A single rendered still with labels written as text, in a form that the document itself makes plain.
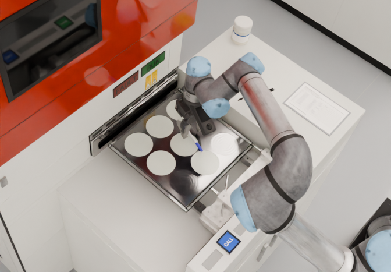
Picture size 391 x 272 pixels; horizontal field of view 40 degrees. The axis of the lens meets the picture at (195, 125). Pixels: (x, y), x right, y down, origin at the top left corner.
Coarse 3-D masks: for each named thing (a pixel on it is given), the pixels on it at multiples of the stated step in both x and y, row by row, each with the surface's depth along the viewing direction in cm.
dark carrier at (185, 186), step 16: (176, 96) 202; (160, 112) 197; (144, 128) 192; (176, 128) 194; (192, 128) 195; (224, 128) 196; (160, 144) 189; (208, 144) 191; (224, 144) 192; (240, 144) 193; (144, 160) 185; (176, 160) 186; (224, 160) 188; (160, 176) 182; (176, 176) 182; (192, 176) 183; (208, 176) 183; (176, 192) 179; (192, 192) 179
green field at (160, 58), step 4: (164, 52) 185; (160, 56) 185; (164, 56) 187; (156, 60) 184; (160, 60) 186; (148, 64) 181; (152, 64) 184; (156, 64) 186; (144, 68) 181; (148, 68) 183; (152, 68) 185; (144, 72) 183
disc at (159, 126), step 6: (150, 120) 195; (156, 120) 195; (162, 120) 195; (168, 120) 196; (150, 126) 193; (156, 126) 193; (162, 126) 194; (168, 126) 194; (150, 132) 192; (156, 132) 192; (162, 132) 192; (168, 132) 192
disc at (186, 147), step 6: (174, 138) 191; (180, 138) 191; (186, 138) 192; (174, 144) 190; (180, 144) 190; (186, 144) 190; (192, 144) 190; (174, 150) 188; (180, 150) 188; (186, 150) 189; (192, 150) 189
